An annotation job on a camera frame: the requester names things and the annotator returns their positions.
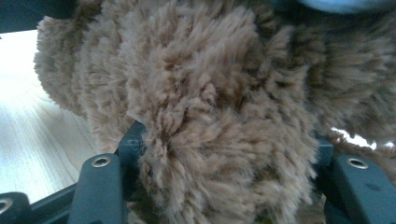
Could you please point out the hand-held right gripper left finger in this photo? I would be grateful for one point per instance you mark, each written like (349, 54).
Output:
(99, 193)

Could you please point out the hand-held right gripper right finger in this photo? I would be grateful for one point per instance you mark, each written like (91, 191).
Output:
(361, 193)

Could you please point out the brown teddy bear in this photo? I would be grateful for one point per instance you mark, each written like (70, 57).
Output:
(218, 93)

